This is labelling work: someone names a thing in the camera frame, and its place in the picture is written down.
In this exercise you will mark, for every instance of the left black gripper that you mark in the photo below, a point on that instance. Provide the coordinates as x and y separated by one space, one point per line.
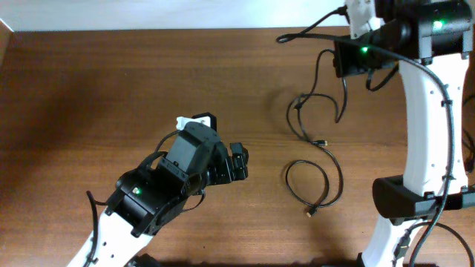
223 173

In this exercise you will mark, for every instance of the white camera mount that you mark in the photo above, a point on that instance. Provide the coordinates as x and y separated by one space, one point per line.
362 17
183 121

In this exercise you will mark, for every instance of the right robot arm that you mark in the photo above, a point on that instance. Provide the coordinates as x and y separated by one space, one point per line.
431 42

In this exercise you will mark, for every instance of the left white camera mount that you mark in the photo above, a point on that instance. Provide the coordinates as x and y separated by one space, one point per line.
183 121

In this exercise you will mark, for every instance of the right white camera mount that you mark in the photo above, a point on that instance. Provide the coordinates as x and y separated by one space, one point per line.
362 17

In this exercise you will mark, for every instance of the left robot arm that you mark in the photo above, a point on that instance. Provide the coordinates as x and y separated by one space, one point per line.
156 191

